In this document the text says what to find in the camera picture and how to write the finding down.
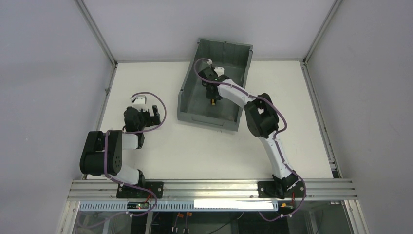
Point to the left aluminium frame post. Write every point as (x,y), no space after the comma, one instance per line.
(95,30)

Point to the grey slotted cable duct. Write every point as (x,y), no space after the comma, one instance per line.
(198,205)

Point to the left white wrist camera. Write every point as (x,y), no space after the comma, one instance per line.
(139,102)

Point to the aluminium frame post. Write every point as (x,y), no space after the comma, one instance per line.
(335,6)
(95,30)

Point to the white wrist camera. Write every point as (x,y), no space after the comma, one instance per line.
(219,70)
(139,102)

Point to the aluminium front rail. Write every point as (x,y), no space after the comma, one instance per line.
(189,190)

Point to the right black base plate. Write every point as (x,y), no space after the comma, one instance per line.
(270,189)

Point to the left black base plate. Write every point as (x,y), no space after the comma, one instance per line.
(127,192)

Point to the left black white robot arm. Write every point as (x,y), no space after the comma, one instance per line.
(102,154)

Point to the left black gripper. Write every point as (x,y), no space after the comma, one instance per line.
(149,116)

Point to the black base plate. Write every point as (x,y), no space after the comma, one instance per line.
(127,192)
(270,189)

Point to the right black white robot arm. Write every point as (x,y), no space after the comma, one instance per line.
(262,119)

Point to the grey plastic storage bin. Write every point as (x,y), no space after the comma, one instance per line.
(193,105)

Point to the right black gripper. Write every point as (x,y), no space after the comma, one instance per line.
(212,94)

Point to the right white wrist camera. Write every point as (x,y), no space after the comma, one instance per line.
(219,70)

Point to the right aluminium frame post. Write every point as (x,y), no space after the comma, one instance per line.
(335,6)

